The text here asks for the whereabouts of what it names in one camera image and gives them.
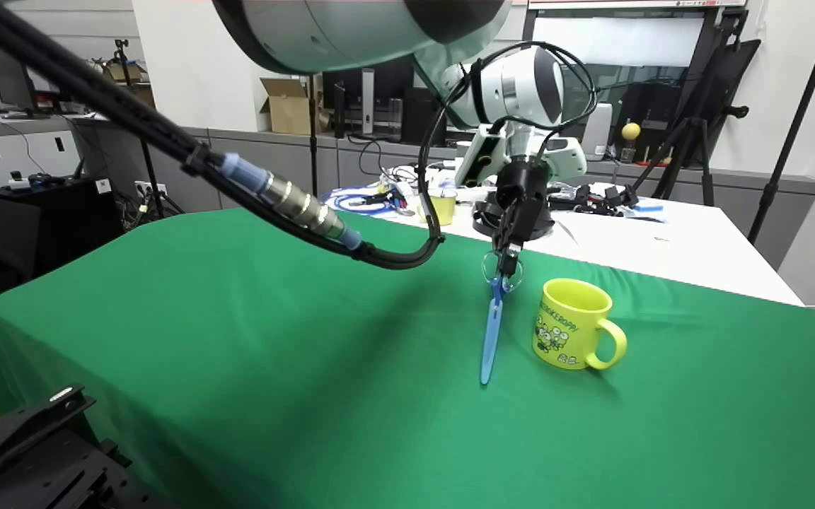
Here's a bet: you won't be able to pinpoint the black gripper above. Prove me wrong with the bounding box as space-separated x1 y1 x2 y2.
495 159 553 276

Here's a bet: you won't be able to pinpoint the blue handled scissors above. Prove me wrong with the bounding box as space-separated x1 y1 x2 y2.
478 275 513 387

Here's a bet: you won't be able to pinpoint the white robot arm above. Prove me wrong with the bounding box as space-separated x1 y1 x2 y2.
212 0 593 276

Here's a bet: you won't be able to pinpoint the small yellow cup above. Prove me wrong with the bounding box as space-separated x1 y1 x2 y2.
431 199 455 227

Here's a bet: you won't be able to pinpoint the yellow cartoon mug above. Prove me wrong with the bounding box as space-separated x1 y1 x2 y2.
533 276 628 371

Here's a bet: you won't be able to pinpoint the cardboard box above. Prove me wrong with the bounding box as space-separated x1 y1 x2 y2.
263 77 312 139

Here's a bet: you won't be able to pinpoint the green tablecloth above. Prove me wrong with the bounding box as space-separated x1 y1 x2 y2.
0 210 815 509

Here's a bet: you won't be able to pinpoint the black tripod pole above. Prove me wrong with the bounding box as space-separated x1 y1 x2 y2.
748 40 815 244

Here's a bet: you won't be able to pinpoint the black camera tripod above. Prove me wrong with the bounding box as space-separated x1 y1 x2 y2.
113 40 178 218

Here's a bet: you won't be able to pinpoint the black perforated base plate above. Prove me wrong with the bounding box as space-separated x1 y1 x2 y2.
0 412 175 509

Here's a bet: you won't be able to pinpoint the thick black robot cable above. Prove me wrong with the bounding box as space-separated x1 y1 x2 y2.
0 0 600 275

